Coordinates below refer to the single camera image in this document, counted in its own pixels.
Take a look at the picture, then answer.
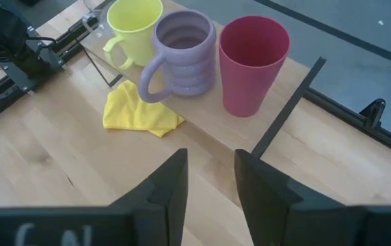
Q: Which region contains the yellow cloth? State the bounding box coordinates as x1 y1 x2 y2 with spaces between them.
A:
102 79 185 138

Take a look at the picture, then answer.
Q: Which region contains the purple ribbed mug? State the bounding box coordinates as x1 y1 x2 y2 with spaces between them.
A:
137 9 217 104

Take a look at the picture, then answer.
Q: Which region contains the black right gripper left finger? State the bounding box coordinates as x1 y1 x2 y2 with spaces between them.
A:
108 148 189 246

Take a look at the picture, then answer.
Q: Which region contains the red plastic cup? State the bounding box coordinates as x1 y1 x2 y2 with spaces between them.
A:
218 15 291 118

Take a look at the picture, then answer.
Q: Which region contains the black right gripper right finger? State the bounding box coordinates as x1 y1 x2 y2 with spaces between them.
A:
234 149 370 246

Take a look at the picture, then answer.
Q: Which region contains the wooden shelf with black legs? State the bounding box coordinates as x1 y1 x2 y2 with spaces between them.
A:
79 0 328 160

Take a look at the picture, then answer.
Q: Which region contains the yellow-green mug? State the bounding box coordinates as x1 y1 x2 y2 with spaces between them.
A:
103 0 164 71

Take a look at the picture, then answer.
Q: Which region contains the black frame clamp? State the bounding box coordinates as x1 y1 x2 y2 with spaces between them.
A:
358 98 387 131

